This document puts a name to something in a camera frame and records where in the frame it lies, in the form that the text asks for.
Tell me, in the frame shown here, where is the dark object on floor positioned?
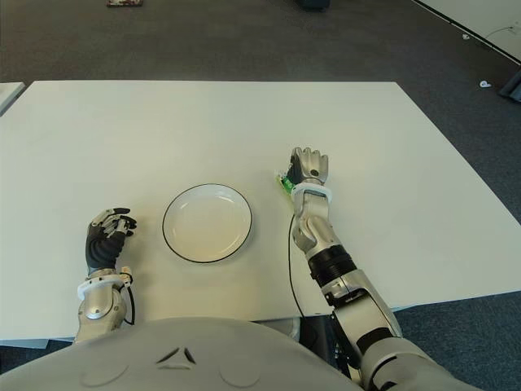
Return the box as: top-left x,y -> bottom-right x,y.
293,0 -> 331,11

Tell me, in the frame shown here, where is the white side table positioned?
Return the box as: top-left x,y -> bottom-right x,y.
0,82 -> 25,117

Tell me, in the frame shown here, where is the green white toothpaste tube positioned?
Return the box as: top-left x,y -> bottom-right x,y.
272,169 -> 296,196

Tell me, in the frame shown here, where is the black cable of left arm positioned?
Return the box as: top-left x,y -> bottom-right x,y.
120,280 -> 138,327

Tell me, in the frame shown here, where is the grey robot torso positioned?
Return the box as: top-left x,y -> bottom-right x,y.
0,316 -> 359,391

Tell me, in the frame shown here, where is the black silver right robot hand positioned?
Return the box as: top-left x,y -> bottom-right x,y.
286,146 -> 331,189

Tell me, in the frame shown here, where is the dark blue grey object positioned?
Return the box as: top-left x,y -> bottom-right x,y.
499,68 -> 521,103

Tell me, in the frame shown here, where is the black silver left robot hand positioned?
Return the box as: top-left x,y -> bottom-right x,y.
84,207 -> 138,272

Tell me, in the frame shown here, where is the white plate with black rim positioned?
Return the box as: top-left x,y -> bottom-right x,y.
161,182 -> 253,262

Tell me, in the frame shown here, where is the thin wire on white board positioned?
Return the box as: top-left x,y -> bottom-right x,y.
484,24 -> 514,40

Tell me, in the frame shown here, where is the white board with black edge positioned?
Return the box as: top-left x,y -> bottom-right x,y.
410,0 -> 521,64

